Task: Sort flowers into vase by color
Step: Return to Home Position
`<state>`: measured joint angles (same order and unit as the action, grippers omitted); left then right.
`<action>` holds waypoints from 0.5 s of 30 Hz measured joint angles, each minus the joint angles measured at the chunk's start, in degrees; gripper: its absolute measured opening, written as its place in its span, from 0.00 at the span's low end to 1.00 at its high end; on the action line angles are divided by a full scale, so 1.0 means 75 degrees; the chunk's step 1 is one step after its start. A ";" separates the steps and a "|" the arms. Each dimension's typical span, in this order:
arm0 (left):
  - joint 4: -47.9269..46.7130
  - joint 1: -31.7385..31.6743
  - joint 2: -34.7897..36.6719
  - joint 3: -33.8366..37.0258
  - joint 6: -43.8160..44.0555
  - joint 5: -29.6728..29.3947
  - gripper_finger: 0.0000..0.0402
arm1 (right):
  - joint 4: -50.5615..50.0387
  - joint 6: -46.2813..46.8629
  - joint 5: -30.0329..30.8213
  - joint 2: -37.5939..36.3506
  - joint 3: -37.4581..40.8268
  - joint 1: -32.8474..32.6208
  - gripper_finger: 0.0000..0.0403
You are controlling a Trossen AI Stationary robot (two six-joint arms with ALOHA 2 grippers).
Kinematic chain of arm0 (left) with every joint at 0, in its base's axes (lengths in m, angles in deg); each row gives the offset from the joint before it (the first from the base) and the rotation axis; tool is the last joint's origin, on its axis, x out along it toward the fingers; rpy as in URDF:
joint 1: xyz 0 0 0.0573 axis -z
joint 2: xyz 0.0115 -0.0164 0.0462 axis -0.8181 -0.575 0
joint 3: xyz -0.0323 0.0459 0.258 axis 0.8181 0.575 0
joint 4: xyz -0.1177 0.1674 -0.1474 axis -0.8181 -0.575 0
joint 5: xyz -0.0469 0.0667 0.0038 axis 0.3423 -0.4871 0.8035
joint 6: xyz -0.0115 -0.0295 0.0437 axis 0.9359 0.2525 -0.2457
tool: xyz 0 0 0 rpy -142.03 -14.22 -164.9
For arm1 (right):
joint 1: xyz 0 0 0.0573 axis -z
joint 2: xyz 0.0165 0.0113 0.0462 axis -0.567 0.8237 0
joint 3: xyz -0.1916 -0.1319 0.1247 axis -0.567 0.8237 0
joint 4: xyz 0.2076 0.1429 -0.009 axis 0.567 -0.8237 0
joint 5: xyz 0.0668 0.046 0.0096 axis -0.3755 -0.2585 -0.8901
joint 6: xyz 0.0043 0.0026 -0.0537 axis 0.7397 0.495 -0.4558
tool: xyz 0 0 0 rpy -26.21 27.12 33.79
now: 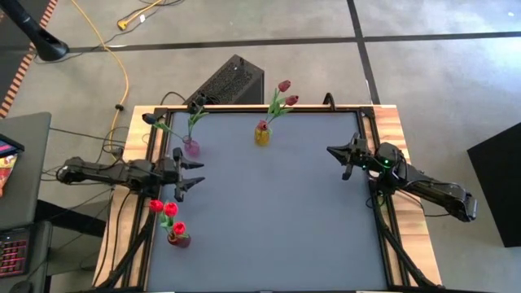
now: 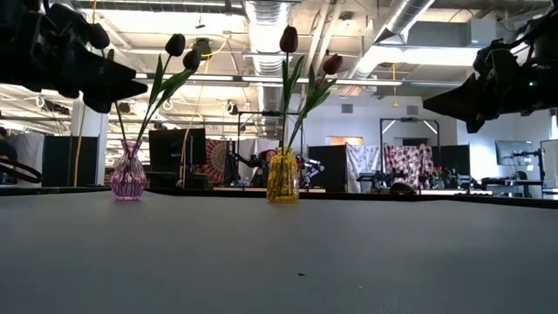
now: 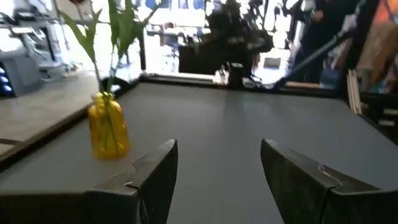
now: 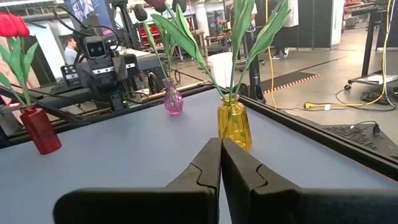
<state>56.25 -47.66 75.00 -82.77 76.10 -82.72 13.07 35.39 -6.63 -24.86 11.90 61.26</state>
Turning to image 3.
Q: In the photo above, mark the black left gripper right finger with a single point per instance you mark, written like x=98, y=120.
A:
x=326, y=202

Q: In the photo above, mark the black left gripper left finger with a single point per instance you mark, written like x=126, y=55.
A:
x=109, y=207

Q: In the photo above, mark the dark red artificial tulip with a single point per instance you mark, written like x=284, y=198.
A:
x=124, y=28
x=87, y=40

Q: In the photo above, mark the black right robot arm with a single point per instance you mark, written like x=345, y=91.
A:
x=224, y=53

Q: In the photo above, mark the yellow ribbed glass vase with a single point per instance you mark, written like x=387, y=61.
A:
x=107, y=130

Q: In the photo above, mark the light wooden boards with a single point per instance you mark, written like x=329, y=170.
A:
x=354, y=93

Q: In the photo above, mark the black slanted pole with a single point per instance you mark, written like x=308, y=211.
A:
x=311, y=57

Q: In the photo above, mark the small black box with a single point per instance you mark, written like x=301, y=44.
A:
x=236, y=74

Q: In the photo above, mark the grey cabinet with blue lights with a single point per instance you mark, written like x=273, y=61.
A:
x=21, y=74

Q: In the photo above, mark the orange brown fabric panel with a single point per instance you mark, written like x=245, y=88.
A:
x=379, y=46

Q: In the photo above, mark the person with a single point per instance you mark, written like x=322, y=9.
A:
x=326, y=31

